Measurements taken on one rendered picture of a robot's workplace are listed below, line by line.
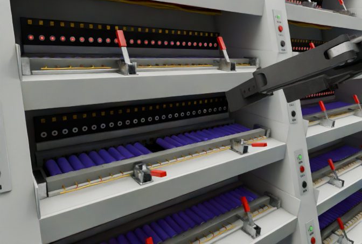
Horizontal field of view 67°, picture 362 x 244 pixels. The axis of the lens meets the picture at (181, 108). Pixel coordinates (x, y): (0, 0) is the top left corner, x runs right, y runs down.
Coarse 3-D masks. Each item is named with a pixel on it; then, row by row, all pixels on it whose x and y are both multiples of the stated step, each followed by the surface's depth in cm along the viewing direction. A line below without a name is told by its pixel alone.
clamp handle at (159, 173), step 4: (144, 164) 50; (144, 168) 51; (144, 172) 49; (148, 172) 48; (152, 172) 47; (156, 172) 46; (160, 172) 45; (164, 172) 45; (156, 176) 46; (160, 176) 45; (164, 176) 45
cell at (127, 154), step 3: (117, 147) 61; (120, 147) 60; (123, 147) 61; (117, 150) 60; (120, 150) 59; (123, 150) 59; (126, 150) 59; (120, 153) 59; (123, 153) 58; (126, 153) 58; (129, 153) 58; (126, 156) 57; (129, 156) 56; (132, 156) 56
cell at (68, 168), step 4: (60, 160) 53; (64, 160) 53; (60, 164) 52; (64, 164) 51; (68, 164) 51; (60, 168) 51; (64, 168) 50; (68, 168) 50; (72, 168) 50; (64, 172) 49
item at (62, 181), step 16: (192, 144) 63; (208, 144) 64; (224, 144) 68; (128, 160) 53; (144, 160) 54; (160, 160) 57; (64, 176) 46; (80, 176) 47; (96, 176) 49; (112, 176) 50; (64, 192) 44
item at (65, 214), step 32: (128, 128) 66; (160, 128) 72; (256, 128) 79; (288, 128) 73; (192, 160) 61; (224, 160) 62; (256, 160) 68; (96, 192) 46; (128, 192) 47; (160, 192) 51; (64, 224) 41; (96, 224) 45
